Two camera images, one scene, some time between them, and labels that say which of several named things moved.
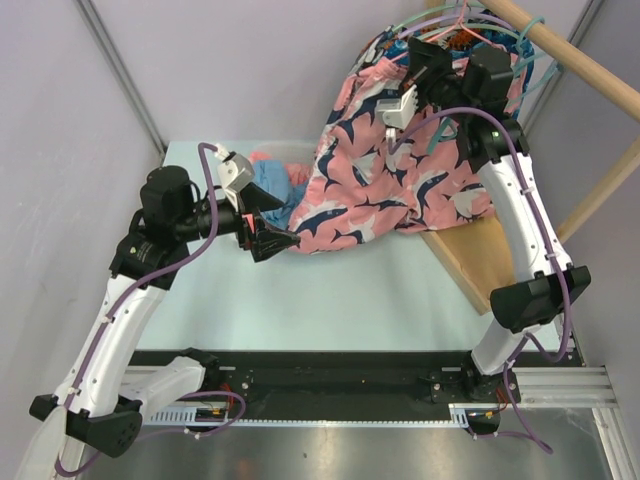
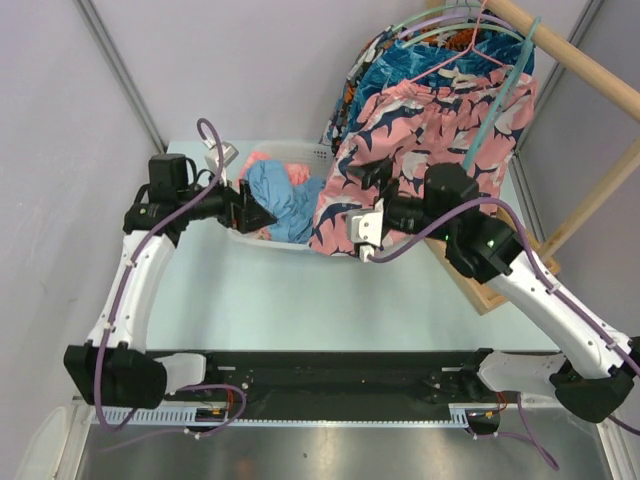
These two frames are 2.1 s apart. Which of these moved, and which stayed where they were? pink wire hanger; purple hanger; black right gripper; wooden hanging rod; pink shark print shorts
Moved: pink shark print shorts; pink wire hanger; black right gripper
Stayed: wooden hanging rod; purple hanger
